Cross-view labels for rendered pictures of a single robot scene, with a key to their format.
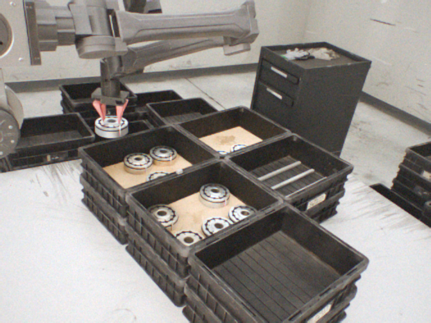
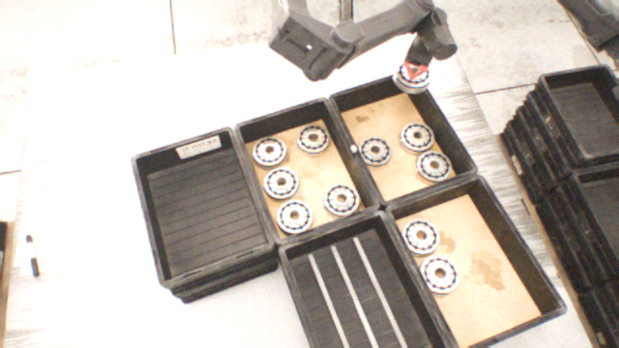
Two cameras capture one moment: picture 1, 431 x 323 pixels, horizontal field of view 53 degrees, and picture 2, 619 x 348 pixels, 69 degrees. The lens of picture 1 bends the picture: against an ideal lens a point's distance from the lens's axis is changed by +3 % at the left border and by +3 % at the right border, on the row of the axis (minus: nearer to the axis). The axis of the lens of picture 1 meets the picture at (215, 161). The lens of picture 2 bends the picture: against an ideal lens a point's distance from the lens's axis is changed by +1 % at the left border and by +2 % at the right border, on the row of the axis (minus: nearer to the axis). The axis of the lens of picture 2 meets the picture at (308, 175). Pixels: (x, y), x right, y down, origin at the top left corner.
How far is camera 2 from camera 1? 1.45 m
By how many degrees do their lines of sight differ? 72
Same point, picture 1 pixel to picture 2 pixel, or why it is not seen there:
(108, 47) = not seen: outside the picture
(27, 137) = (603, 103)
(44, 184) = (434, 86)
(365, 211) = not seen: outside the picture
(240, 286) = (214, 184)
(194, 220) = (308, 172)
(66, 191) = not seen: hidden behind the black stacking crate
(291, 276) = (208, 234)
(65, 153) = (557, 134)
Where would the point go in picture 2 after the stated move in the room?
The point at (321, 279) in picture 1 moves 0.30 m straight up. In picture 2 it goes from (193, 261) to (162, 221)
